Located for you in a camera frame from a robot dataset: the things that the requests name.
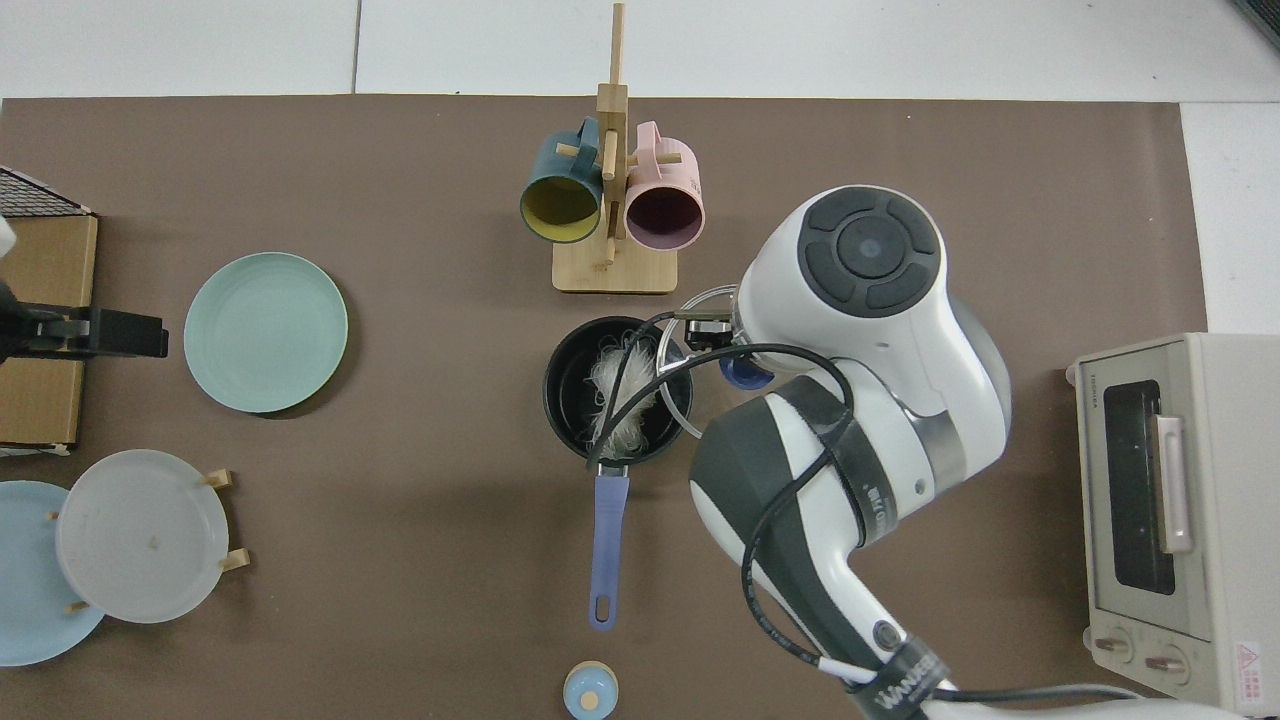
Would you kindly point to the glass lid blue knob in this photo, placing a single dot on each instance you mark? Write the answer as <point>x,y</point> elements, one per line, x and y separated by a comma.
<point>745,375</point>

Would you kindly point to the white vermicelli bundle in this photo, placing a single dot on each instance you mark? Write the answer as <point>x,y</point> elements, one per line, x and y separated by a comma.
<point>640,425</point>

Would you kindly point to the green plate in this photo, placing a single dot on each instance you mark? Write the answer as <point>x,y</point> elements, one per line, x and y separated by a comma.
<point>265,335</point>

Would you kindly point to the wooden plate rack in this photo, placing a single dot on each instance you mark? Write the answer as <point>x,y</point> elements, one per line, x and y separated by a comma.
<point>222,478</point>

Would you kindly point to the grey plate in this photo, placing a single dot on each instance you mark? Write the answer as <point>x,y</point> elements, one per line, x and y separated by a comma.
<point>140,535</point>

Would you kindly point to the light blue plate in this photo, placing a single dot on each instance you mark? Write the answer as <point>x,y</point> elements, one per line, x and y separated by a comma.
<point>25,580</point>

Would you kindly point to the wooden cup stand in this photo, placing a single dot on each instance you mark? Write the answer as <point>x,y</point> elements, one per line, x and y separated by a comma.
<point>615,275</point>

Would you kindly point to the pink mug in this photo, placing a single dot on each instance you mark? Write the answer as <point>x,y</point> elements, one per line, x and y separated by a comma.
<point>675,175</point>

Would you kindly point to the teal mug yellow inside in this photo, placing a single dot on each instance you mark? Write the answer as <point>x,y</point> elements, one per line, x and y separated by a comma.
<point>548,160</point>

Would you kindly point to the brown table cloth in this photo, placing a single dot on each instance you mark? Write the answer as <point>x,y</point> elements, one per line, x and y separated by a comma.
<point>400,550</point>

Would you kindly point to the small blue round thing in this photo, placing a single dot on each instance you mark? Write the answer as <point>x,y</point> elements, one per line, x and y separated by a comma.
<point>575,685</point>

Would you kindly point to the pale toaster oven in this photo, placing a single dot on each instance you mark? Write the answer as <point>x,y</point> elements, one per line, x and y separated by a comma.
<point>1230,450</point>

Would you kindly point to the dark background panel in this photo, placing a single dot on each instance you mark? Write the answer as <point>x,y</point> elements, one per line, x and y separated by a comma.
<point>1268,12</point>

